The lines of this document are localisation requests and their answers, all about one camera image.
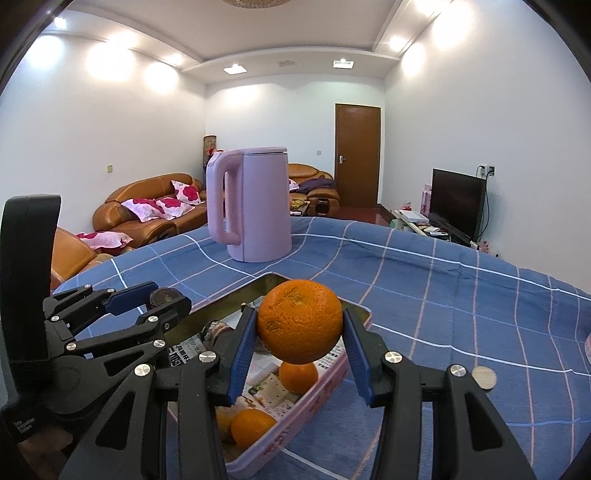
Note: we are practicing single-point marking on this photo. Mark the pink tin box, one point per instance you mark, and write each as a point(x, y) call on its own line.
point(295, 438)

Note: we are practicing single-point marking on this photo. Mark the blue plaid tablecloth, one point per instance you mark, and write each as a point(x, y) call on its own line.
point(461, 323)

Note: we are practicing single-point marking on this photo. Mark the low coffee table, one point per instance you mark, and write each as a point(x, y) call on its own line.
point(300, 205)

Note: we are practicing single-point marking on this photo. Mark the brown leather armchair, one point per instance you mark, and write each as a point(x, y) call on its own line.
point(69, 254)

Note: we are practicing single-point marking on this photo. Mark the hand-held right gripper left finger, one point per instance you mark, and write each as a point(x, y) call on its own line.
point(242, 353)

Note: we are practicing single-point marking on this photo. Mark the large orange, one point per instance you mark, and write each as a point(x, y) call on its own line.
point(300, 321)

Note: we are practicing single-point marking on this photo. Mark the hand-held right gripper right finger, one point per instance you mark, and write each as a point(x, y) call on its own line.
point(358, 357)

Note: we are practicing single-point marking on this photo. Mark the white wall socket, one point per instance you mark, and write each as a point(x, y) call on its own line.
point(485, 170)

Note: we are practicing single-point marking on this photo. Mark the black television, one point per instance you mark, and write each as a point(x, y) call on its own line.
point(457, 203)

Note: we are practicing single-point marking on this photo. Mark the purple cloth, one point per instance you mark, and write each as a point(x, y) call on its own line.
point(318, 185)

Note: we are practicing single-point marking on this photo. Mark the long brown leather sofa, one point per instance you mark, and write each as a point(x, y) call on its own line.
point(138, 189)

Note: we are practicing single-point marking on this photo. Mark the pink cartoon paper cup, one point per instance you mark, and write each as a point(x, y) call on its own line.
point(588, 346)

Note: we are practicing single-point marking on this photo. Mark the dark purple passion fruit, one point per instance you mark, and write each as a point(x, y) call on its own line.
point(159, 294)

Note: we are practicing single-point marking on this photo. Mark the pink paper bag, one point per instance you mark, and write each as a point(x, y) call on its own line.
point(425, 198)

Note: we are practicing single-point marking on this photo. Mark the tall patterned floor lamp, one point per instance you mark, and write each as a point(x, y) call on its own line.
point(210, 150)

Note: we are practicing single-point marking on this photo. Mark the pink electric kettle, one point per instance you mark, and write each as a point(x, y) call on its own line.
point(258, 207)

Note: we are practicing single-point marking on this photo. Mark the brown wooden door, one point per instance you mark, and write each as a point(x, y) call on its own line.
point(358, 157)

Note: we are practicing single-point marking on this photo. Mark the square ceiling panel light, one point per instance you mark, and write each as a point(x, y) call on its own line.
point(342, 63)
point(233, 69)

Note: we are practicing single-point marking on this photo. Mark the low television stand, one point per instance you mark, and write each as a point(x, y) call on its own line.
point(429, 227)

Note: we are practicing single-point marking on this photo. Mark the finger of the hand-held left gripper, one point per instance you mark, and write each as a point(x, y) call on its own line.
point(157, 318)
point(129, 296)

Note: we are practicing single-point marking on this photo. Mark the yellow-green round fruit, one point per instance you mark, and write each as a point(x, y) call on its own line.
point(223, 422)

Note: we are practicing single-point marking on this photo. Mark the small orange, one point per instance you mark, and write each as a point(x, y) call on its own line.
point(251, 428)
point(299, 377)

